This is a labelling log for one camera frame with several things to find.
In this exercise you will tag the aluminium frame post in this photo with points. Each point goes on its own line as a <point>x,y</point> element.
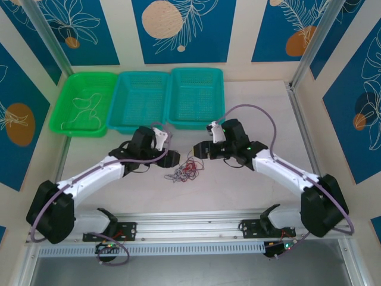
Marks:
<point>312,44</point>
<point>47,38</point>

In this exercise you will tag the right circuit board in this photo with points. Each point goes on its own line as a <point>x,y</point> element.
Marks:
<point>285,245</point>

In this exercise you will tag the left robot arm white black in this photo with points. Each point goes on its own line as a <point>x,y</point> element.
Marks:
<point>89,175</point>

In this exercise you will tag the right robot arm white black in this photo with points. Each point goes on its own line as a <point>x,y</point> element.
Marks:
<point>282,169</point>

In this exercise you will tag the teal plastic basket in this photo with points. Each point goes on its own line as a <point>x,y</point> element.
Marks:
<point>137,101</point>
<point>193,98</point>

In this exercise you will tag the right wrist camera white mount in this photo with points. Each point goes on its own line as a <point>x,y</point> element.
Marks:
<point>217,132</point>

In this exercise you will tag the left circuit board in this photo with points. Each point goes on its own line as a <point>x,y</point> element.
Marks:
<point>107,246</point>

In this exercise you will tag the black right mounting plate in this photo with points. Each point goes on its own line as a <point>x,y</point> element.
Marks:
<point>250,228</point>

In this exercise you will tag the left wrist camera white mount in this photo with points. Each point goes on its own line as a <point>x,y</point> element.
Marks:
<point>160,137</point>

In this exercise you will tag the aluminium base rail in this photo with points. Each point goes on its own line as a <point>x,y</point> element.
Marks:
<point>190,229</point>

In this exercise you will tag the circuit board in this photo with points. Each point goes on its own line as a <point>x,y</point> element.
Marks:
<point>107,246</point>
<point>285,245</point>

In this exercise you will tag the green plastic basket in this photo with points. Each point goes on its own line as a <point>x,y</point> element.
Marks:
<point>86,80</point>

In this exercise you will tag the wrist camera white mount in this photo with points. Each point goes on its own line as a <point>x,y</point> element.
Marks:
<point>217,132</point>
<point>160,137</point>

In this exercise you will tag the grey metal shelf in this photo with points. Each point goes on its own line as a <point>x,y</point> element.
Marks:
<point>190,271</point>

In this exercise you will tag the black mounting plate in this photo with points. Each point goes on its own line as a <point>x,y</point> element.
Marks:
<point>128,231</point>
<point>250,228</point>

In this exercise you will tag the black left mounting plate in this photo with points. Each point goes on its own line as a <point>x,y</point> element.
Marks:
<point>128,231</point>

